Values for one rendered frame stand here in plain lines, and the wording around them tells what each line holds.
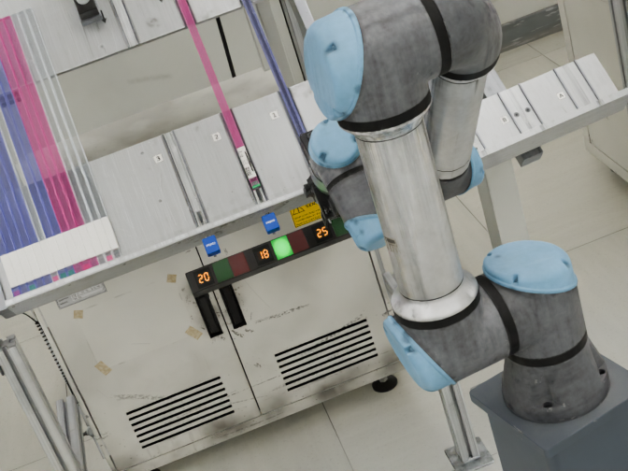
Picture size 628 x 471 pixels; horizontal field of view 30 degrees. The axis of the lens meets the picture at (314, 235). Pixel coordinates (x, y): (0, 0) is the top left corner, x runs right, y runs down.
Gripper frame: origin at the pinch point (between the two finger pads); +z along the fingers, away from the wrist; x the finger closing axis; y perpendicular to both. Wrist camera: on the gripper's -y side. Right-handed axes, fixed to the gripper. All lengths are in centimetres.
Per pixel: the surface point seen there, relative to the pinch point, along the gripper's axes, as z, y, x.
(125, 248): 2.3, -5.1, -35.9
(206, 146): 2.3, -17.4, -16.4
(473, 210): 122, -16, 50
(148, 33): 2.3, -41.8, -18.8
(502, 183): 19.6, 4.3, 33.8
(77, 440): 39, 17, -60
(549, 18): 190, -86, 119
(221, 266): 3.2, 3.9, -21.8
